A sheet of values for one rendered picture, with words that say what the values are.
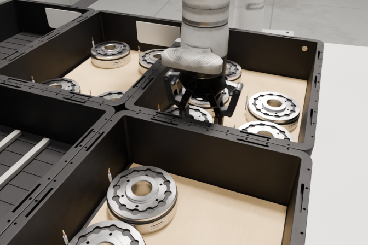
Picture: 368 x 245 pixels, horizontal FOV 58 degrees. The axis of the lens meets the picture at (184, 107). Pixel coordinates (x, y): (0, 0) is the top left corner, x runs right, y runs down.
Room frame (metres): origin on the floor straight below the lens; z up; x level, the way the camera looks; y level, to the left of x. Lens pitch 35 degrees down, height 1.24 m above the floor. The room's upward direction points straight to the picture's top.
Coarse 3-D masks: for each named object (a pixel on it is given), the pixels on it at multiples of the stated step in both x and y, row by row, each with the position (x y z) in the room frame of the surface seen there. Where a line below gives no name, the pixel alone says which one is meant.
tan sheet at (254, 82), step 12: (252, 72) 0.74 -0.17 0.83; (252, 84) 0.68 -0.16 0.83; (264, 84) 0.68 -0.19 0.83; (276, 84) 0.68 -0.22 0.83; (288, 84) 0.68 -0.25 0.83; (300, 84) 0.68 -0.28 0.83; (240, 96) 0.63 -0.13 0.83; (300, 96) 0.63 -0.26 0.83; (240, 108) 0.58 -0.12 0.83; (300, 108) 0.58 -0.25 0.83; (228, 120) 0.54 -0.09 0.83; (240, 120) 0.54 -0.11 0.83; (300, 120) 0.54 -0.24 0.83
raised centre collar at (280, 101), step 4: (264, 100) 0.56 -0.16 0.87; (268, 100) 0.56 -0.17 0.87; (272, 100) 0.57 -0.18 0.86; (276, 100) 0.56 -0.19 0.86; (280, 100) 0.56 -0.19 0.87; (264, 104) 0.54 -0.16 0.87; (280, 104) 0.55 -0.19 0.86; (284, 104) 0.54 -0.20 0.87; (264, 108) 0.54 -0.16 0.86; (268, 108) 0.53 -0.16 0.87; (272, 108) 0.53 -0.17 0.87; (276, 108) 0.53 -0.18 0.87; (280, 108) 0.53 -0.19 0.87; (284, 108) 0.53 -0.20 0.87
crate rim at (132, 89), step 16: (128, 16) 0.87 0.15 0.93; (144, 16) 0.86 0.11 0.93; (64, 32) 0.76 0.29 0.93; (32, 48) 0.67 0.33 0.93; (0, 64) 0.59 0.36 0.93; (160, 64) 0.60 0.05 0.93; (16, 80) 0.53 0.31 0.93; (144, 80) 0.53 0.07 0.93; (80, 96) 0.48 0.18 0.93; (128, 96) 0.48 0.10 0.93
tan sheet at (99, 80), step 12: (132, 60) 0.81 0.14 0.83; (72, 72) 0.74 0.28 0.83; (84, 72) 0.74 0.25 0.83; (96, 72) 0.74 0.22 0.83; (108, 72) 0.74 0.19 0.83; (120, 72) 0.74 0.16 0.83; (132, 72) 0.74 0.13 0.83; (84, 84) 0.68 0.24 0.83; (96, 84) 0.68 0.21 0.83; (108, 84) 0.68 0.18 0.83; (120, 84) 0.68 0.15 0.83; (132, 84) 0.68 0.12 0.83
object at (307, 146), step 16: (240, 32) 0.76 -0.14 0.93; (256, 32) 0.76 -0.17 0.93; (320, 48) 0.67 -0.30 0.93; (320, 64) 0.59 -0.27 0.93; (320, 80) 0.53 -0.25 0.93; (144, 112) 0.43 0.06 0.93; (160, 112) 0.43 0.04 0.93; (208, 128) 0.39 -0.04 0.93; (224, 128) 0.39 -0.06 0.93; (288, 144) 0.36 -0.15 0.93; (304, 144) 0.35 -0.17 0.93
